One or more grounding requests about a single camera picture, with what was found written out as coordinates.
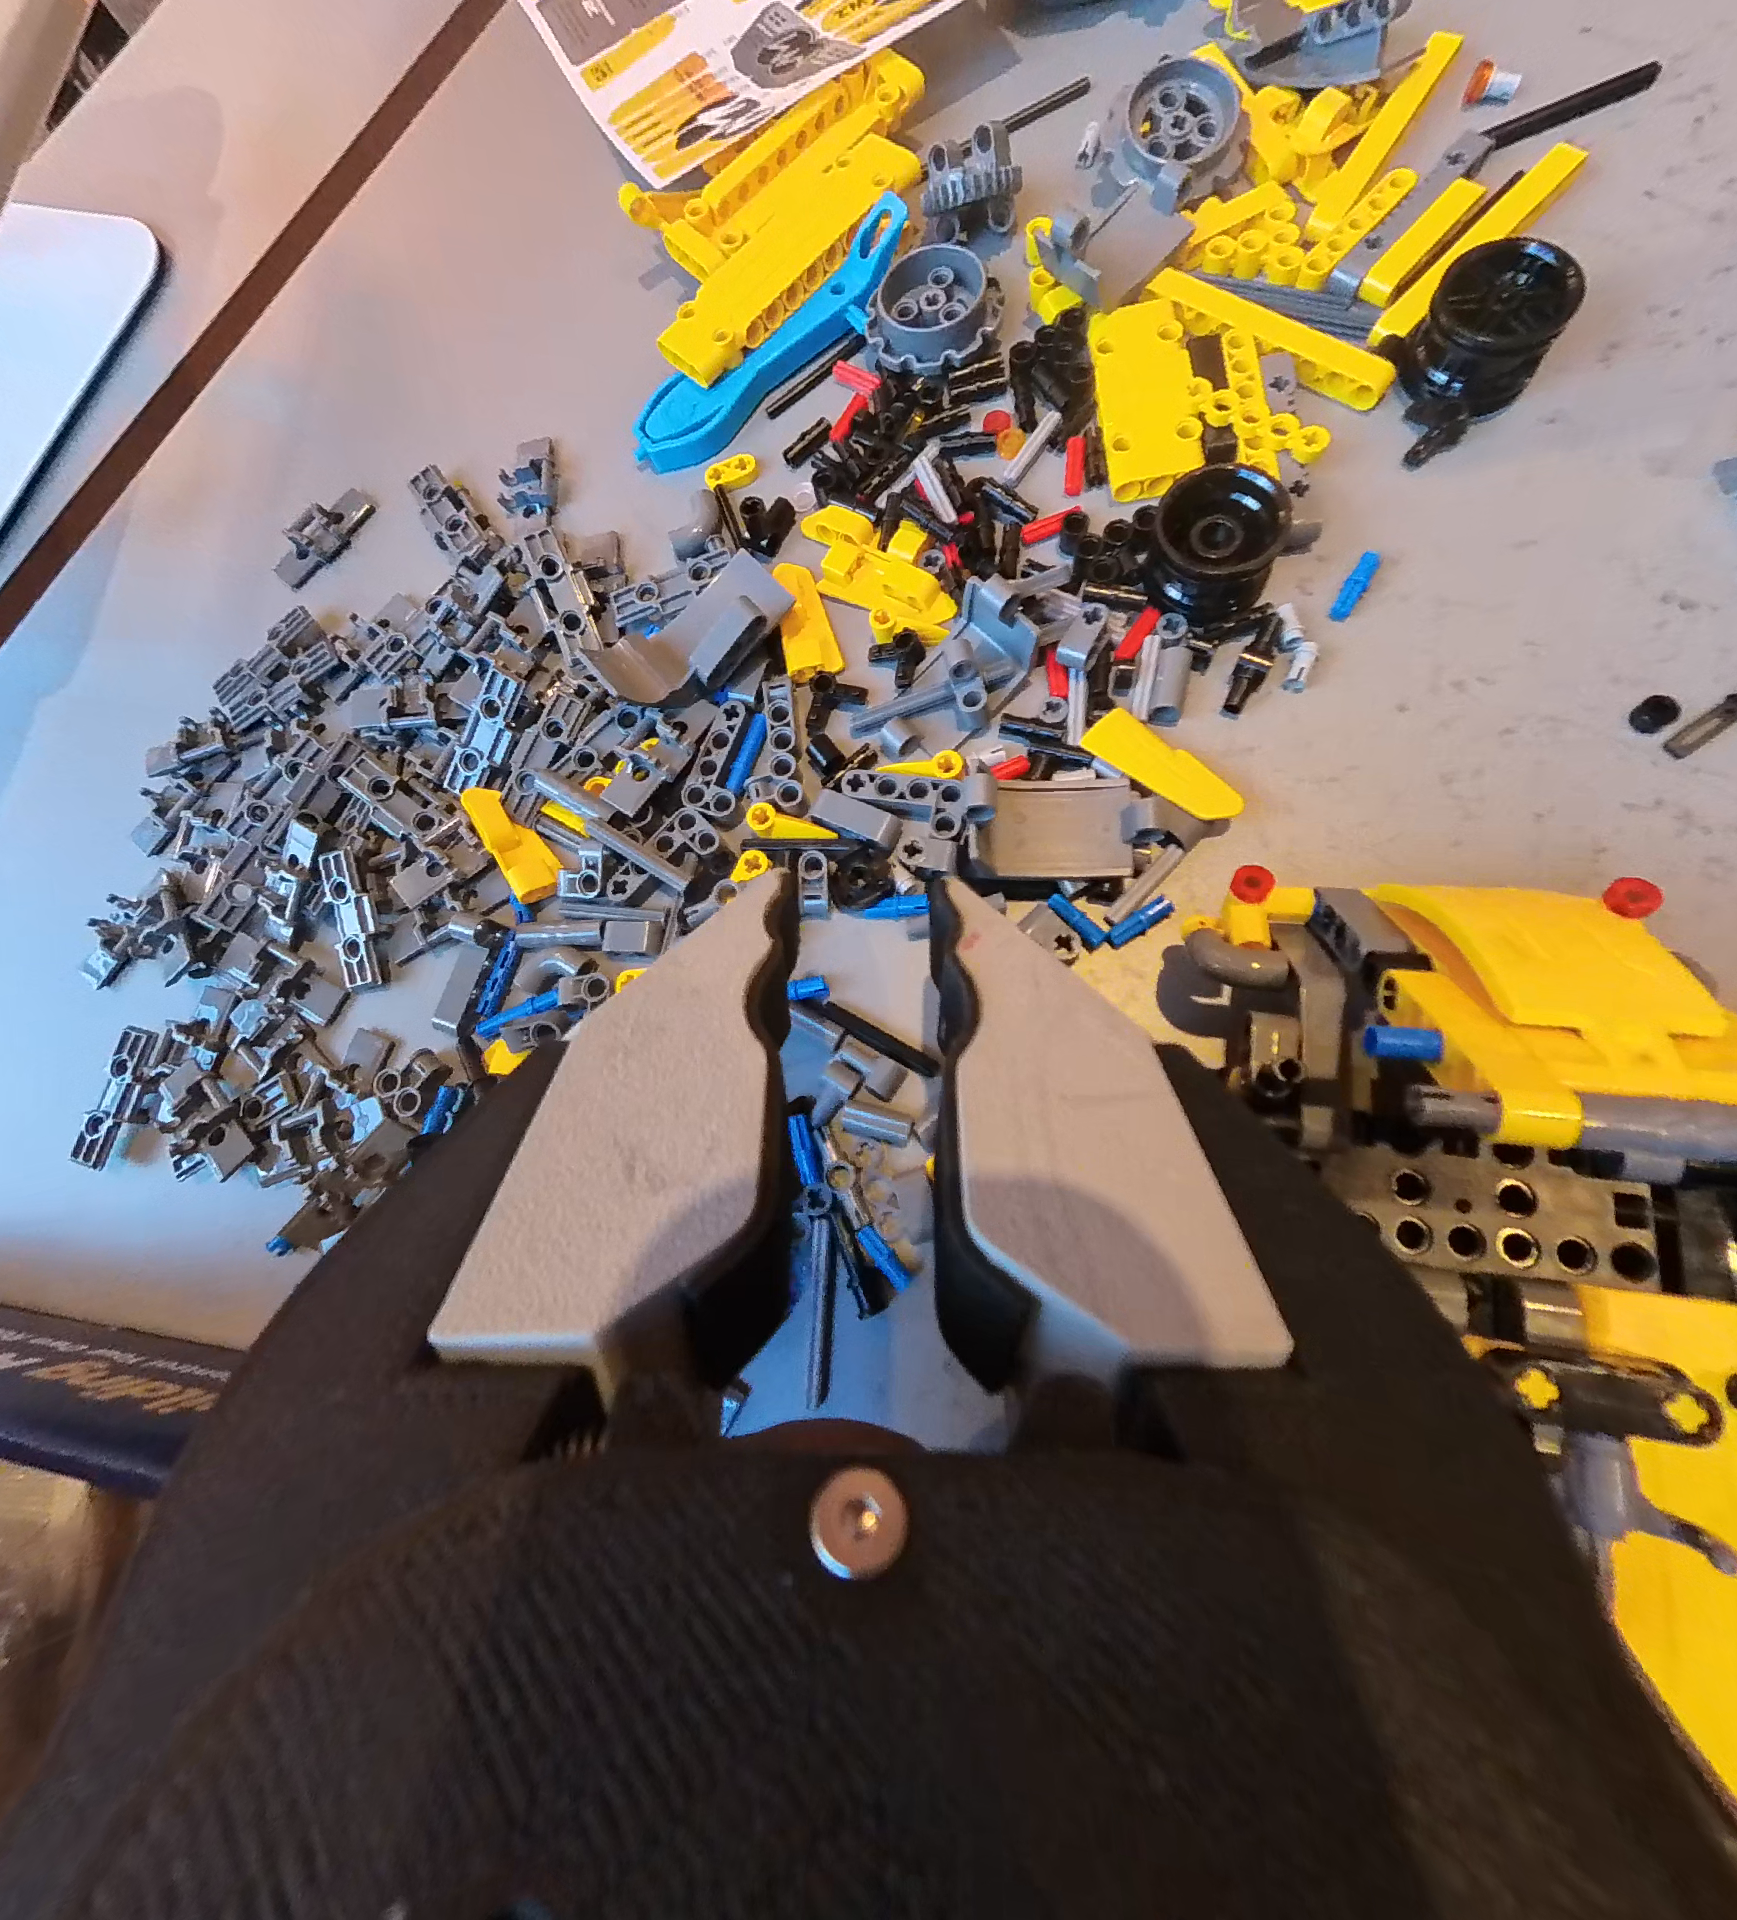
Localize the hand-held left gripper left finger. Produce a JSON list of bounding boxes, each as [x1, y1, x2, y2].
[[428, 870, 798, 1390]]

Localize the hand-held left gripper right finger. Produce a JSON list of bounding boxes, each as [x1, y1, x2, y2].
[[928, 879, 1293, 1394]]

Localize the yellow black brick vehicle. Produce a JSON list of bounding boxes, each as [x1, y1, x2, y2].
[[1160, 862, 1737, 1899]]

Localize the pile of grey bricks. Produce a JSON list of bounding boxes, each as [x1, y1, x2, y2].
[[268, 43, 1605, 1352]]

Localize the grey desk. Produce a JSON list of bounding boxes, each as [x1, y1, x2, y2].
[[0, 0, 1737, 1920]]

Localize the small yellow curved panel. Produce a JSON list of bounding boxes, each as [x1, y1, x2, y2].
[[460, 785, 562, 905]]

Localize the pile of grey track links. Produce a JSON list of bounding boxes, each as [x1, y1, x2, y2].
[[69, 441, 751, 1254]]

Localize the dark blue cardboard box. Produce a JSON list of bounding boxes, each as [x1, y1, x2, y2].
[[0, 1281, 240, 1494]]

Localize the black toothed wheel hub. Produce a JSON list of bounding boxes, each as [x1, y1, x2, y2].
[[1151, 461, 1297, 610]]

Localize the blue brick separator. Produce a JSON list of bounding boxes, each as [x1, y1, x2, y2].
[[633, 191, 913, 474]]

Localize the long yellow holed liftarm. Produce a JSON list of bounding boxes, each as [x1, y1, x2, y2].
[[1145, 265, 1399, 409]]

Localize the black toy wheel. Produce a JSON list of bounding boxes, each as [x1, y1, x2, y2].
[[1400, 235, 1590, 421]]

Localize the stack of yellow holed panels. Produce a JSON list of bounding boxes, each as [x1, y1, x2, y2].
[[617, 48, 931, 378]]

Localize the short yellow beam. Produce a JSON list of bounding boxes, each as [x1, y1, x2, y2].
[[1361, 176, 1492, 302]]

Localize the small dark grey gear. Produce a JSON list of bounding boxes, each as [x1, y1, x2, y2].
[[920, 121, 1026, 227]]

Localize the long flat yellow beam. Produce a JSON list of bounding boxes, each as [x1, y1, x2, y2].
[[1303, 31, 1467, 227]]

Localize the yellow grey sticker sheet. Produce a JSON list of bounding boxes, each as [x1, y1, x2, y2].
[[514, 0, 966, 189]]

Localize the grey curved panel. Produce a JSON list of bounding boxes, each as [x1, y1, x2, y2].
[[1235, 0, 1425, 83]]

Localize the short black axle rod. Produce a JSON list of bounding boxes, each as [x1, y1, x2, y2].
[[1482, 59, 1664, 151]]

